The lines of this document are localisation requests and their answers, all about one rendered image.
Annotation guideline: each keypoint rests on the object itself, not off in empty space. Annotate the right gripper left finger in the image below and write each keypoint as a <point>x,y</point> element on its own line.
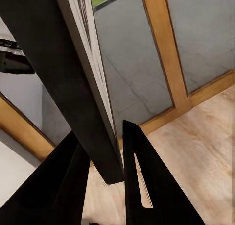
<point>54,193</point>

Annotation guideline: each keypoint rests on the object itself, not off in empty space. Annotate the door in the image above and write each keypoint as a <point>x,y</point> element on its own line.
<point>161,59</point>

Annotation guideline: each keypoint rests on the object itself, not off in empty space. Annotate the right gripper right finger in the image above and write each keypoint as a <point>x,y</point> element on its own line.
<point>170,204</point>

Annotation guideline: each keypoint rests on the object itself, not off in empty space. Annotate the poster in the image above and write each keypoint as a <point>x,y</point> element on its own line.
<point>59,39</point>

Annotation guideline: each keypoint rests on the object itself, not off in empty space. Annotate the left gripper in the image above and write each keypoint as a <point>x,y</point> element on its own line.
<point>14,64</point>

